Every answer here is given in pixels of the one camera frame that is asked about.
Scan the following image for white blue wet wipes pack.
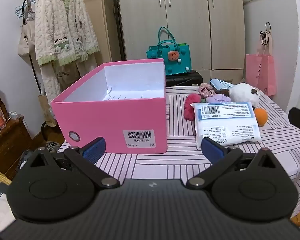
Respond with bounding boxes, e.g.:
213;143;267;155
191;102;262;149

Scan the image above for blue white tissue pack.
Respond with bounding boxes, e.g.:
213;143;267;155
210;79;234;90

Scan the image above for orange soft ball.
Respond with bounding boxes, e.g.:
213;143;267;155
254;108;268;127

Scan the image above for striped pink tablecloth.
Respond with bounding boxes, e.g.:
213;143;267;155
96;86;300;216

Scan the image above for grey white sneakers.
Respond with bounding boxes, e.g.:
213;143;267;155
45;141;60;153

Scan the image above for brown paper bag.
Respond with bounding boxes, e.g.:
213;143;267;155
38;95;57;127

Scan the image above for red fluffy scrunchie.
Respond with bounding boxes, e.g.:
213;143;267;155
184;93;201;121

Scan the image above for black clothes rack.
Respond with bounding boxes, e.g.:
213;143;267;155
21;0;55;95

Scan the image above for purple plush toy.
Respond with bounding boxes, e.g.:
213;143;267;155
205;94;231;103

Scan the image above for white panda plush toy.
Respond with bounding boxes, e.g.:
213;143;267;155
229;83;259;108

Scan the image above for pink paper shopping bag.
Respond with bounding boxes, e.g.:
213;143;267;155
245;31;276;96

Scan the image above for pink floral scrunchie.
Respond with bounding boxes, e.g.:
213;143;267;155
198;83;216;99

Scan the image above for pink cardboard storage box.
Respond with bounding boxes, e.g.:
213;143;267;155
51;59;167;154

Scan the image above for dark wooden side cabinet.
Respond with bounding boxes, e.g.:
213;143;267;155
0;116;32;180

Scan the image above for black suitcase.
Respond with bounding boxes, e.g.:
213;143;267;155
166;70;203;87

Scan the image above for teal felt handbag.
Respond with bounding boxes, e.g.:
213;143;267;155
146;26;192;76

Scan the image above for cream knitted cardigan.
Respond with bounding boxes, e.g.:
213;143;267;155
34;0;100;66

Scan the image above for beige canvas tote bag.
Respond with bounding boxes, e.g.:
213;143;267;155
17;3;36;58

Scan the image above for beige wardrobe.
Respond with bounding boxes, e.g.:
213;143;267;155
119;0;245;84

